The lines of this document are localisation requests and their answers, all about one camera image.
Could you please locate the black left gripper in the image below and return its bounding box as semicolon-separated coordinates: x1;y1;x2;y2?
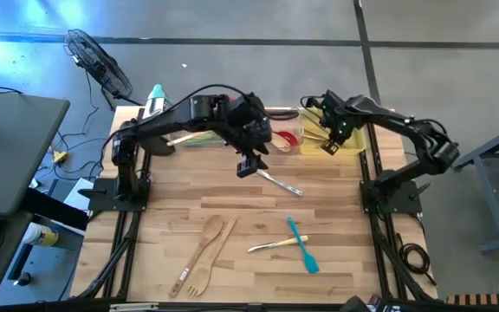
225;92;274;179

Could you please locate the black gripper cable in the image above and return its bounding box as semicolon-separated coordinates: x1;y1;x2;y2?
299;94;325;110
143;82;301;131

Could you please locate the black floor fan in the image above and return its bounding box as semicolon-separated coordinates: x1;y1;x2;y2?
63;28;134;101

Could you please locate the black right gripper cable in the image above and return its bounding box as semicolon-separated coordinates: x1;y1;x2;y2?
299;94;325;110

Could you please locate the white and yellow canister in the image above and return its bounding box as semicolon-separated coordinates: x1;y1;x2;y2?
21;222;60;248

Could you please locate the dark grey desk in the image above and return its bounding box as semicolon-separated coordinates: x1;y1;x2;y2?
0;93;71;218

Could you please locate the black round knob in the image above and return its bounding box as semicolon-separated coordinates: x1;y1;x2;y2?
13;270;33;287

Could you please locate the long wooden spoon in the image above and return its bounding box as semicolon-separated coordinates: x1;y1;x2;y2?
168;214;225;299

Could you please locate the silver table knife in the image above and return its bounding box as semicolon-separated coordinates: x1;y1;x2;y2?
256;168;305;198

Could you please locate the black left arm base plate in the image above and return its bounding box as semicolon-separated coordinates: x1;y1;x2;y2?
77;176;152;213

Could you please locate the black unidentified object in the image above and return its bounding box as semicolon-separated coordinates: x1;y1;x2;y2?
339;295;402;312

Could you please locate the steel box grater teal handle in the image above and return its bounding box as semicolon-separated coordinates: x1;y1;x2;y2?
139;83;177;156

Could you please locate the white metal bracket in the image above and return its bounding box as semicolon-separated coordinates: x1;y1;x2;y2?
108;302;160;312

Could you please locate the yellow plastic bin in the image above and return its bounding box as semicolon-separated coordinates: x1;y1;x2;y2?
297;107;367;156

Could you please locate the coiled black cable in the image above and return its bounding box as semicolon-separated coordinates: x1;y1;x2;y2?
395;231;437;287

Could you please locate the black and tan striped board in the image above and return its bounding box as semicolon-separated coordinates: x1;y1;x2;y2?
445;292;499;306

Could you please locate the green silicone spoon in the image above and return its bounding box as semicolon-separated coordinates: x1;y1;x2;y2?
192;132;229;145

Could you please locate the blue silicone spatula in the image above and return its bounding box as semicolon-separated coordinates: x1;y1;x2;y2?
286;216;321;275

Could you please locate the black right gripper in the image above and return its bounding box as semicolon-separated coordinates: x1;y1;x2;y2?
318;89;357;156

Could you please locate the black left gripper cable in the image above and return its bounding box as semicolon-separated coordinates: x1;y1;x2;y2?
143;82;301;131

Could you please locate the black aluminium table frame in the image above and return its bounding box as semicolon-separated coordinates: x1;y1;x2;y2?
74;107;439;304

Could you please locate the blue-grey table frame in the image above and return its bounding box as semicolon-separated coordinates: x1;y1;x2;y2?
450;119;499;255

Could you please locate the white paper sheet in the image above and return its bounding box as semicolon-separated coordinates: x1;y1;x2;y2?
63;176;95;212

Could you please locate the red spatula wooden handle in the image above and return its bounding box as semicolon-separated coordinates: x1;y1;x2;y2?
165;128;233;147

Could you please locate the grey metal shelf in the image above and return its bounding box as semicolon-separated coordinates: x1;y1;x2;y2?
0;211;87;307

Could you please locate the knife with cream handle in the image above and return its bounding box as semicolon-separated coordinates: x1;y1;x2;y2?
247;235;309;254

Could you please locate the black fan power cable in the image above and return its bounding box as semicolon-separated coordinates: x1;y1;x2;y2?
80;69;101;131

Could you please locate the red slotted spoon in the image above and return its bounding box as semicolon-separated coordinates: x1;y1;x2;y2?
282;131;301;151

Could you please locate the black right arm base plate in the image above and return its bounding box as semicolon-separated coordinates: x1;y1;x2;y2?
359;179;424;216

